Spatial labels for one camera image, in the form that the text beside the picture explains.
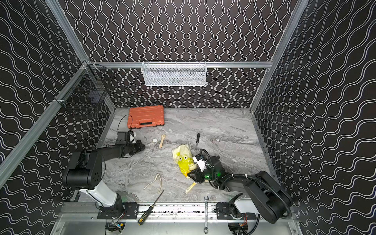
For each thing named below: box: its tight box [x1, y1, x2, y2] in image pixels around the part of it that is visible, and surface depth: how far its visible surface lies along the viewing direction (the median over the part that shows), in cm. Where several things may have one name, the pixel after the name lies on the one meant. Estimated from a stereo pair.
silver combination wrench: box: [203, 196, 210, 235], surface depth 76 cm
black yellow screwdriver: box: [137, 189, 165, 226], surface depth 73 cm
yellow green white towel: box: [171, 143, 198, 177], surface depth 91 cm
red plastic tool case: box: [127, 105, 165, 129], surface depth 109 cm
